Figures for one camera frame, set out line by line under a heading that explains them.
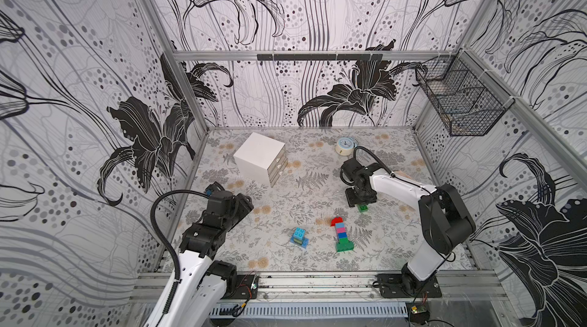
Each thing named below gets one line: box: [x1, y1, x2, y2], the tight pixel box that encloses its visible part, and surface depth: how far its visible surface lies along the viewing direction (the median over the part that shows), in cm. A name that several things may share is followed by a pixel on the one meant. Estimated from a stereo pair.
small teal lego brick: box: [292, 226, 307, 241], surface depth 87 cm
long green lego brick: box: [335, 237, 355, 253], surface depth 81 cm
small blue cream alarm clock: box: [334, 136, 357, 156], surface depth 109 cm
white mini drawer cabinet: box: [233, 132, 289, 188], surface depth 94 cm
